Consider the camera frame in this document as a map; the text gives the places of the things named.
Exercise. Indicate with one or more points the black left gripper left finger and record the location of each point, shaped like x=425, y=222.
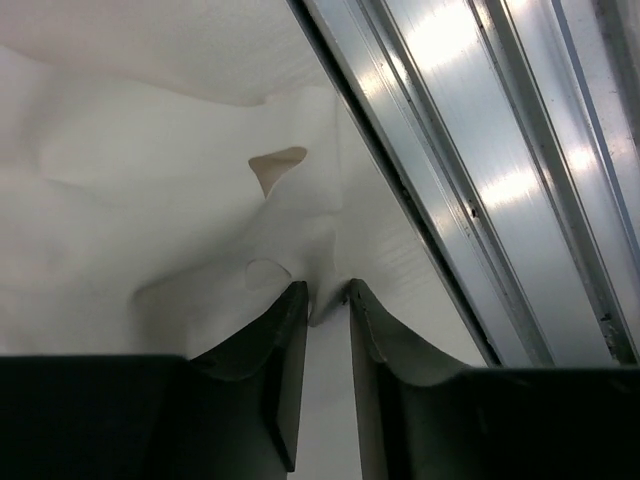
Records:
x=232, y=412

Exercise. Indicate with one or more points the white bra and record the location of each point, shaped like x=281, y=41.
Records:
x=137, y=220

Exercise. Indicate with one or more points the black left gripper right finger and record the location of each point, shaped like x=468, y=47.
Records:
x=422, y=414

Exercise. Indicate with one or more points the aluminium front rail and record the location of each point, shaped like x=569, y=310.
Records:
x=509, y=133

